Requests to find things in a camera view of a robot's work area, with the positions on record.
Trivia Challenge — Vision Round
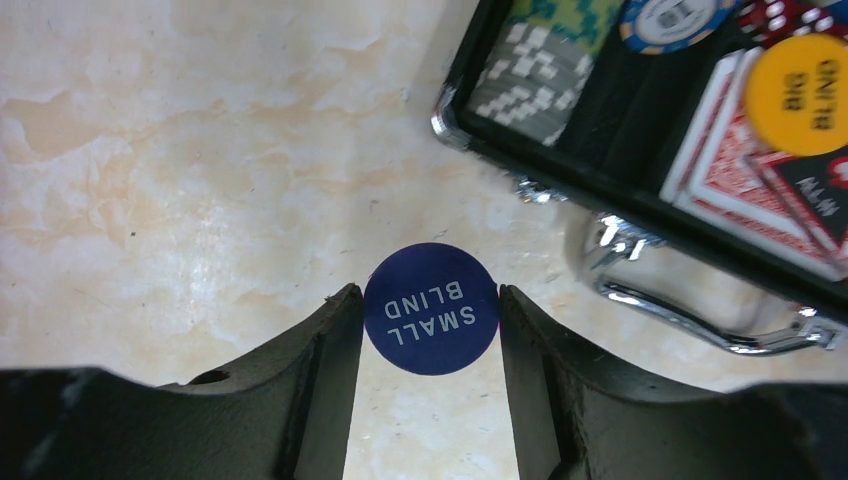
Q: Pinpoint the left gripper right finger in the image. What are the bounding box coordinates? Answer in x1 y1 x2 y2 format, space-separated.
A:
500 286 847 479

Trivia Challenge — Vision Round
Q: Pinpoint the black aluminium poker case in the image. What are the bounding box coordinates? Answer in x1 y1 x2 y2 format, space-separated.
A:
430 1 847 356

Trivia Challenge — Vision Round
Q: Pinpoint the orange round dealer button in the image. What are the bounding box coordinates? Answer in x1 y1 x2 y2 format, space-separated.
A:
744 34 847 157

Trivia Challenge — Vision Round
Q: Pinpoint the red playing card deck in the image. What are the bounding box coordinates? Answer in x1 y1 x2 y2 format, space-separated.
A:
660 47 847 281

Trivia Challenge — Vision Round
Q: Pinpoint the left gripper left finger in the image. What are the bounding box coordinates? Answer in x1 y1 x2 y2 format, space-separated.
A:
1 284 363 479

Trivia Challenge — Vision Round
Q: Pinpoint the red black triangle marker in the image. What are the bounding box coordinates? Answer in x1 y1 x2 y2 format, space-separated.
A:
750 147 847 270

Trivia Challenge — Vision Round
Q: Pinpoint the dark blue round button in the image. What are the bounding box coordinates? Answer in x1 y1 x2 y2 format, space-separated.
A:
363 242 500 376

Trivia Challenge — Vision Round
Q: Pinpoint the blue poker chip bottom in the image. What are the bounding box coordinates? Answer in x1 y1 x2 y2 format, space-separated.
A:
619 0 737 55

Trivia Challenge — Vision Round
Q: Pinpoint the green grey chip stack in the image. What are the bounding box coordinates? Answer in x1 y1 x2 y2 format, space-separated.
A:
466 0 623 146

